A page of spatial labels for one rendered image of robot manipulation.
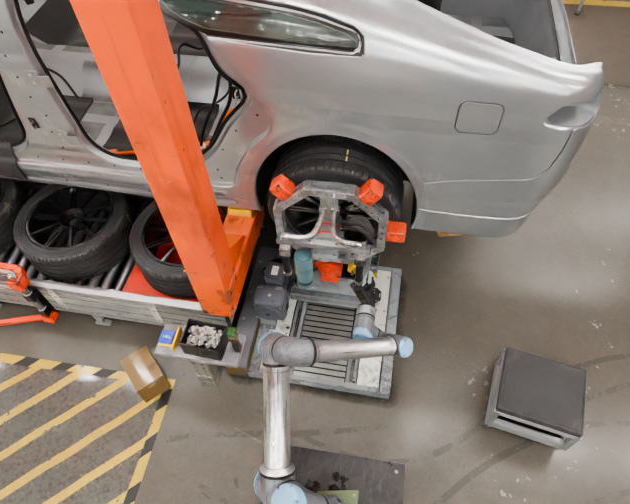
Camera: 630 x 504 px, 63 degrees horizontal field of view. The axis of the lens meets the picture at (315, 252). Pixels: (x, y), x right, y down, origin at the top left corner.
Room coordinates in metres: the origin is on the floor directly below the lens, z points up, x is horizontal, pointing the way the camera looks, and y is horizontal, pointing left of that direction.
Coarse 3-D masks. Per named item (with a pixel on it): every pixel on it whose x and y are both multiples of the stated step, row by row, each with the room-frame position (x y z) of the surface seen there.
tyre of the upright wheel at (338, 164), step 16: (304, 144) 1.82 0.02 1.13; (320, 144) 1.77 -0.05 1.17; (336, 144) 1.76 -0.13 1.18; (352, 144) 1.76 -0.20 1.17; (368, 144) 1.78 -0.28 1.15; (288, 160) 1.76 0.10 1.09; (304, 160) 1.70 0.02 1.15; (320, 160) 1.67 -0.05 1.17; (336, 160) 1.66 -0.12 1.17; (352, 160) 1.66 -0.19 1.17; (368, 160) 1.68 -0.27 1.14; (384, 160) 1.72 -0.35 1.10; (288, 176) 1.65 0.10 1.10; (304, 176) 1.63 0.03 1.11; (320, 176) 1.62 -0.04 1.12; (336, 176) 1.60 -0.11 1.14; (352, 176) 1.58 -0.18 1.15; (368, 176) 1.59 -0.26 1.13; (384, 176) 1.63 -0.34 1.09; (400, 176) 1.73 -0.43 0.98; (384, 192) 1.56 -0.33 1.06; (400, 192) 1.64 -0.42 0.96; (272, 208) 1.67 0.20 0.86; (400, 208) 1.57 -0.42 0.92; (288, 224) 1.66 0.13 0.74
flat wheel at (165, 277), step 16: (224, 208) 2.00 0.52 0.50; (144, 224) 1.91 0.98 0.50; (160, 224) 1.99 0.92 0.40; (144, 240) 1.80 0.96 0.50; (160, 240) 1.80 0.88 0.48; (144, 256) 1.68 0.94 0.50; (144, 272) 1.62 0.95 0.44; (160, 272) 1.57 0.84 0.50; (176, 272) 1.56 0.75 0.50; (160, 288) 1.57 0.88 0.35; (176, 288) 1.53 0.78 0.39; (192, 288) 1.53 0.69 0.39
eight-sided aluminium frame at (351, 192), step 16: (304, 192) 1.55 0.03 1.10; (320, 192) 1.53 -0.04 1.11; (336, 192) 1.52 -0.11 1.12; (352, 192) 1.51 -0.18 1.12; (368, 208) 1.48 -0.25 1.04; (384, 208) 1.53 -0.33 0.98; (384, 224) 1.46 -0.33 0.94; (384, 240) 1.46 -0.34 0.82; (352, 256) 1.51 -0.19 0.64; (368, 256) 1.48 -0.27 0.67
